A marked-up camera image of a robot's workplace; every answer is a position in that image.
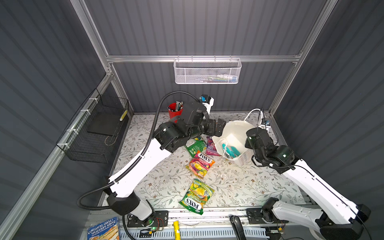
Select white printed paper bag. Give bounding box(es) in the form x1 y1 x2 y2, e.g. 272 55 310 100
212 109 265 167

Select teal snack packet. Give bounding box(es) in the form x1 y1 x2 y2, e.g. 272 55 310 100
222 144 241 159

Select green yellow Fox's packet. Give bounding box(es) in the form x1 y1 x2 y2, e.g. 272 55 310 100
179 179 215 215

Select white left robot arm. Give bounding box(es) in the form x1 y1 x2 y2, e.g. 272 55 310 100
77 91 226 227

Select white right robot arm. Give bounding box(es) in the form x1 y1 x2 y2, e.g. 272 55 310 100
245 128 371 240

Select purple Fox's candy packet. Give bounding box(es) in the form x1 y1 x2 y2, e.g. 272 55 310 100
206 136 220 156

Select red pen cup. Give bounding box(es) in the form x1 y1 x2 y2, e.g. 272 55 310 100
168 101 183 119

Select pens in cup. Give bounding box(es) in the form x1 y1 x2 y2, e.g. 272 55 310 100
168 101 183 112

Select red Fox's candy packet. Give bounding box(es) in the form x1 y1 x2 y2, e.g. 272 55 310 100
186 151 215 179

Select yellow marker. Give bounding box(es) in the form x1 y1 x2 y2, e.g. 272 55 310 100
173 221 181 240

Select blue printed booklet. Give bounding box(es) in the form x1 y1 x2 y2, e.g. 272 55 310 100
87 217 120 240

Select white wire mesh basket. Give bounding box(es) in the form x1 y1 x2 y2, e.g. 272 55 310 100
173 57 242 85

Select black handle tool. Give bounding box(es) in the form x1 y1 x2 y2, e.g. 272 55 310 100
230 216 246 240

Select black wire basket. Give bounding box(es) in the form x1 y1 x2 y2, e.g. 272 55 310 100
57 90 130 164

